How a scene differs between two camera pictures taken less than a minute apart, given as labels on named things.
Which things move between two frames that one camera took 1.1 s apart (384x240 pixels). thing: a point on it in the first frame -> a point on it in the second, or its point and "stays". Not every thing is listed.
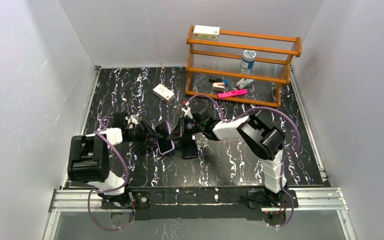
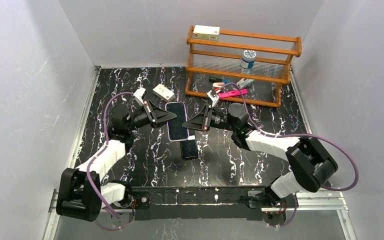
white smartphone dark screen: (189, 149) stays
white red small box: (164, 93) stays
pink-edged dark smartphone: (165, 145) -> (176, 131)
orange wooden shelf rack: (240, 66) stays
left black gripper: (146, 133) -> (150, 113)
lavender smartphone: (164, 145) -> (176, 132)
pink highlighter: (233, 93) stays
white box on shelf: (207, 32) stays
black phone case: (189, 149) stays
